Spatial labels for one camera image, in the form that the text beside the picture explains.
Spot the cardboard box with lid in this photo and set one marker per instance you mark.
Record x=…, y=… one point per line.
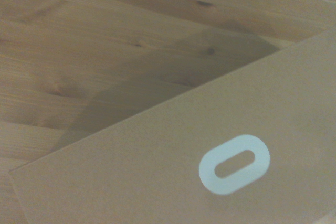
x=170, y=169

